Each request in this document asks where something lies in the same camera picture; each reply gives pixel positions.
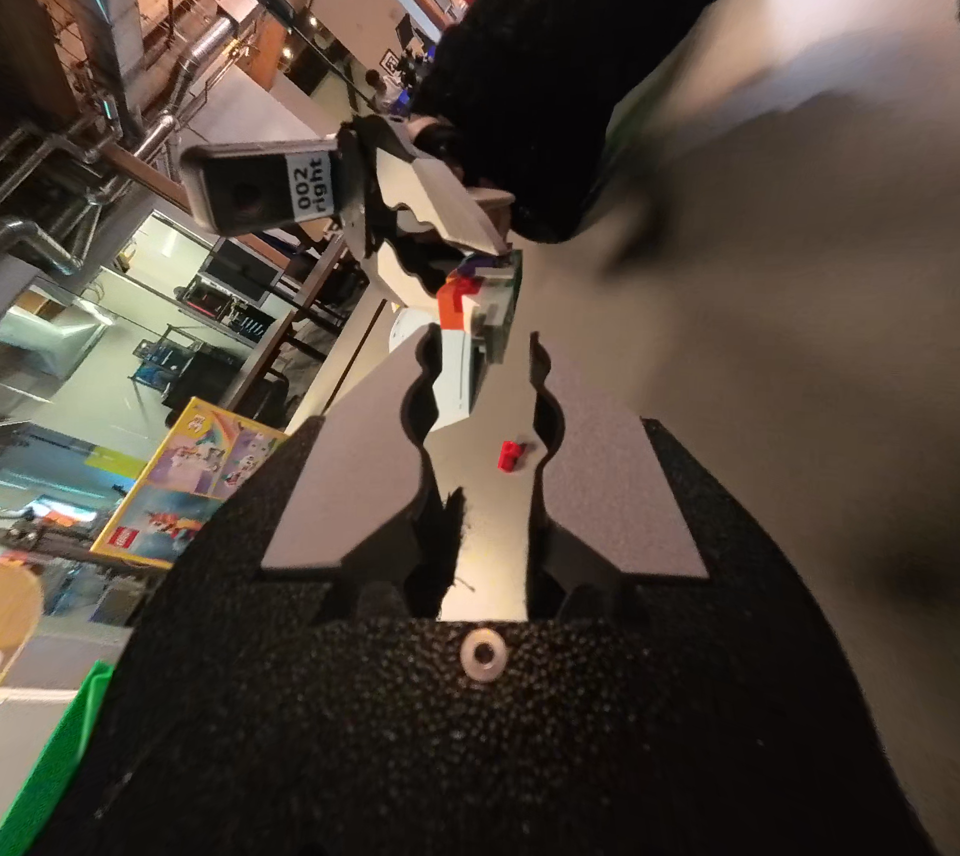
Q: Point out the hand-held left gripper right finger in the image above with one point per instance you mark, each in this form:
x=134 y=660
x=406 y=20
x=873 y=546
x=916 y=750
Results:
x=622 y=488

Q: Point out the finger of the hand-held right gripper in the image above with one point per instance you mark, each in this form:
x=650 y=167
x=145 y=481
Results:
x=397 y=278
x=442 y=203

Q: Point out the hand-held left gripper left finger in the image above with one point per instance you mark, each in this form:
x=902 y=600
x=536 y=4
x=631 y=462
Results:
x=345 y=466

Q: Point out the multicoloured lego model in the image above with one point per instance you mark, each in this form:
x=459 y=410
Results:
x=469 y=305

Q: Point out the small red lego brick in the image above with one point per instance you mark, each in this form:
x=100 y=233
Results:
x=511 y=457

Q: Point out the yellow lego box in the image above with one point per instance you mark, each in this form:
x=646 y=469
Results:
x=195 y=466

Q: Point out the black screen on stand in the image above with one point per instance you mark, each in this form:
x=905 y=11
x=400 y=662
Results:
x=240 y=267

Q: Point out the black shelf rack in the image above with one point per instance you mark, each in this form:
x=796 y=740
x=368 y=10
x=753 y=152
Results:
x=187 y=368

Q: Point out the green plastic bin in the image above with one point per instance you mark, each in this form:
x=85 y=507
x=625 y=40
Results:
x=45 y=781

